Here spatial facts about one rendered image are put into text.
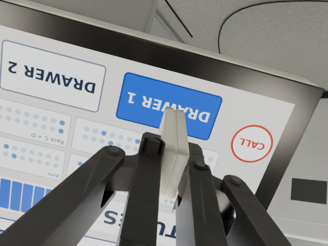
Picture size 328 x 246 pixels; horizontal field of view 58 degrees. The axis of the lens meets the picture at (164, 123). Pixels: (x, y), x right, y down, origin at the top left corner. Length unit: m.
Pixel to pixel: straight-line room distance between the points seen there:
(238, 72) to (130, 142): 0.12
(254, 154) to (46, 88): 0.21
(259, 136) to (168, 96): 0.10
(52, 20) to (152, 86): 0.10
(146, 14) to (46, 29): 0.17
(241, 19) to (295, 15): 0.26
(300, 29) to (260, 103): 1.50
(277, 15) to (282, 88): 1.41
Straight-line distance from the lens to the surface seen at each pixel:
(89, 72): 0.28
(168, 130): 0.18
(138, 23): 0.41
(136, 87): 0.28
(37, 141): 0.32
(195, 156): 0.18
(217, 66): 0.27
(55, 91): 0.29
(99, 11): 0.42
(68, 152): 0.31
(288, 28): 1.77
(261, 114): 0.29
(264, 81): 0.29
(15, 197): 0.37
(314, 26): 1.77
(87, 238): 0.37
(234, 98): 0.28
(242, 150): 0.30
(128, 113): 0.28
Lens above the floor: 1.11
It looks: 19 degrees down
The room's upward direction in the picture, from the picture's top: 167 degrees counter-clockwise
